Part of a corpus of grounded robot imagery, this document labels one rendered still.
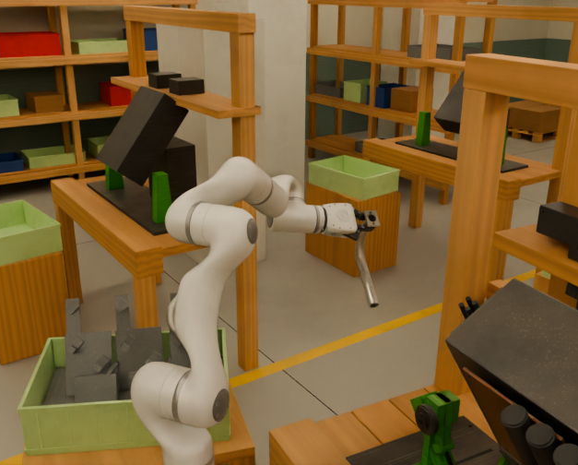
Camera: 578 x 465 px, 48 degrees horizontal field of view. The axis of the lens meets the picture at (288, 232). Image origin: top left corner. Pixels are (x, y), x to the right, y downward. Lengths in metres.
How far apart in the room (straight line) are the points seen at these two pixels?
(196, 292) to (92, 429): 0.78
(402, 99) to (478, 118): 5.42
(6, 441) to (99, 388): 1.46
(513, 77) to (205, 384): 1.07
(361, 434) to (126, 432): 0.71
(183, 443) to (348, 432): 0.62
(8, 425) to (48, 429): 1.63
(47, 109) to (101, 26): 1.28
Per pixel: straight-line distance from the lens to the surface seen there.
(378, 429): 2.03
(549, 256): 1.59
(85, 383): 2.24
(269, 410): 3.58
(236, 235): 1.42
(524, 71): 1.76
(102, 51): 7.55
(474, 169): 1.90
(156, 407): 1.51
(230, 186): 1.53
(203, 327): 1.46
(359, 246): 2.06
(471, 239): 1.96
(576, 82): 1.65
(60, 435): 2.13
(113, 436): 2.12
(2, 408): 3.89
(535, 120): 10.22
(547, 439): 0.98
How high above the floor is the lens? 2.11
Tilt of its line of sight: 21 degrees down
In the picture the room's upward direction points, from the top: straight up
